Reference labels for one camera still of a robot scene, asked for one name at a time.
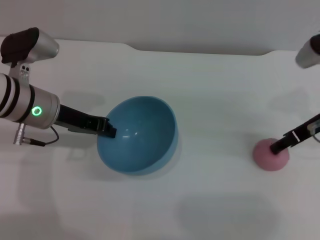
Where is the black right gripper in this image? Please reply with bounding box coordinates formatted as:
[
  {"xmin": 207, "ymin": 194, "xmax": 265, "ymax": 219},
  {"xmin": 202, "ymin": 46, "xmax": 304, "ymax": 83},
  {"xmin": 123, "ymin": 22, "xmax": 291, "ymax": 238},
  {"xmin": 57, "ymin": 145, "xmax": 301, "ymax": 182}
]
[{"xmin": 270, "ymin": 119, "xmax": 320, "ymax": 155}]

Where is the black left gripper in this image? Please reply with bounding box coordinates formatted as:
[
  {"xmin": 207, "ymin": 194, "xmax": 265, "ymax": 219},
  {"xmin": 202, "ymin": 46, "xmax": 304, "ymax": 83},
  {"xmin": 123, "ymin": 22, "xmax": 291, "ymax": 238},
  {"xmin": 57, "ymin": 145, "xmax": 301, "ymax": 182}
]
[{"xmin": 53, "ymin": 104, "xmax": 118, "ymax": 139}]

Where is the pink peach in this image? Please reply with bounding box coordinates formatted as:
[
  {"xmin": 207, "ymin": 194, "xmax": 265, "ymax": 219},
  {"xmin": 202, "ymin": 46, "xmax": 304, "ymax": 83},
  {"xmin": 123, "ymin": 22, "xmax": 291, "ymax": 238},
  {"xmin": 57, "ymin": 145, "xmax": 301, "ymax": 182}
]
[{"xmin": 252, "ymin": 137, "xmax": 291, "ymax": 172}]

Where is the blue bowl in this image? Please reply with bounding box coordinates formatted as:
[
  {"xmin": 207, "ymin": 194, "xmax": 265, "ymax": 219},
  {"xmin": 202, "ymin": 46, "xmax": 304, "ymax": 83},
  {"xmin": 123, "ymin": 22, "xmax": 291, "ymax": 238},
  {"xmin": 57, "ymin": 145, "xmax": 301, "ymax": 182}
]
[{"xmin": 96, "ymin": 96, "xmax": 180, "ymax": 176}]

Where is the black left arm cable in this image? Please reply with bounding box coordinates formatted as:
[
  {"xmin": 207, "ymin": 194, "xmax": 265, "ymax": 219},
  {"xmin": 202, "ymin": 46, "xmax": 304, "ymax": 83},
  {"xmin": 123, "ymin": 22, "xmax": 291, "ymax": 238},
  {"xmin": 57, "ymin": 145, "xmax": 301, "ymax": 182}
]
[{"xmin": 12, "ymin": 123, "xmax": 60, "ymax": 146}]

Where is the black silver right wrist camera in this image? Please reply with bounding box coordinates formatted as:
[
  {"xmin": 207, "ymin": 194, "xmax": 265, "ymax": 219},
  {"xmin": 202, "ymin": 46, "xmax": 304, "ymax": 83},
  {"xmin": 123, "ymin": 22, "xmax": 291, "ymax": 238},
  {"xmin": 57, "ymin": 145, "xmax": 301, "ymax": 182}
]
[{"xmin": 294, "ymin": 33, "xmax": 320, "ymax": 70}]

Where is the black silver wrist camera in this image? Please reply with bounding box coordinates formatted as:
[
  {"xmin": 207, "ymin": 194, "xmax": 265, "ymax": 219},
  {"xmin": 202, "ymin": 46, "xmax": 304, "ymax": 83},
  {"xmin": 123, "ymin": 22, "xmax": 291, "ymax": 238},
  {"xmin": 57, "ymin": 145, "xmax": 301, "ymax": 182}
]
[
  {"xmin": 294, "ymin": 33, "xmax": 320, "ymax": 70},
  {"xmin": 0, "ymin": 26, "xmax": 61, "ymax": 82}
]

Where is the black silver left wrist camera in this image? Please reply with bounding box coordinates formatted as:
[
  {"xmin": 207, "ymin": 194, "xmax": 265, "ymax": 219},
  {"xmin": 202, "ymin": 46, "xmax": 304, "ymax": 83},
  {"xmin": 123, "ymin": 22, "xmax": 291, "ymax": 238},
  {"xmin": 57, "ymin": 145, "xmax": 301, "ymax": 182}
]
[{"xmin": 0, "ymin": 26, "xmax": 61, "ymax": 82}]

